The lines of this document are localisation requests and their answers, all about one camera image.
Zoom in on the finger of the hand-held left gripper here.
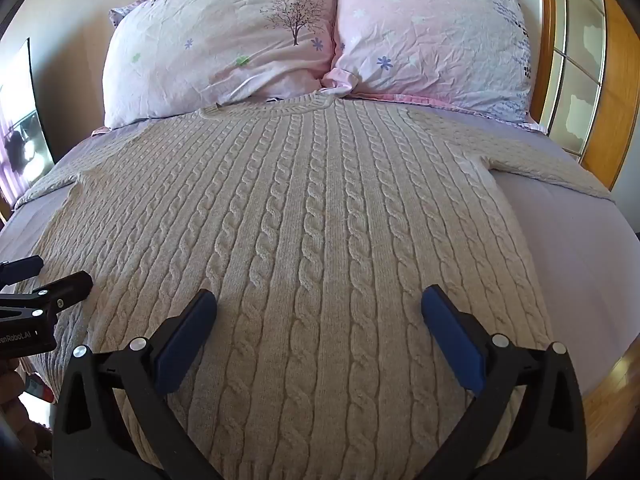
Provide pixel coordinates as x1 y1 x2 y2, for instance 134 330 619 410
0 255 45 287
0 272 94 319

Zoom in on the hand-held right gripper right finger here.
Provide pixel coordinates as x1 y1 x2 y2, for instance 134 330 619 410
419 285 589 480

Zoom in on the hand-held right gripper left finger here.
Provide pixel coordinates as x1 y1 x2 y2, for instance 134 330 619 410
52 289 223 480

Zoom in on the beige cable-knit sweater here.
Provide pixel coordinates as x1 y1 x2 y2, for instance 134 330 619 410
14 91 613 480

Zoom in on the person's left hand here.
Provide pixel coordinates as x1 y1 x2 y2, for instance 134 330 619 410
0 359 32 441

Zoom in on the lavender bed sheet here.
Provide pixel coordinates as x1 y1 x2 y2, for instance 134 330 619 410
0 94 640 396

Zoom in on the pink tree-print pillow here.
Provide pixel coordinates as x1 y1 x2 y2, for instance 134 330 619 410
102 0 337 130

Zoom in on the wooden headboard with glass panels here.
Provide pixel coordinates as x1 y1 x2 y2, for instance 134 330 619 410
480 0 640 190

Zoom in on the pink flower-print pillow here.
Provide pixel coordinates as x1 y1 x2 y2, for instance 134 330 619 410
322 0 533 123

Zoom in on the wall poster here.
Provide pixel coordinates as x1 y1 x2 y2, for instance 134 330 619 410
0 37 55 206

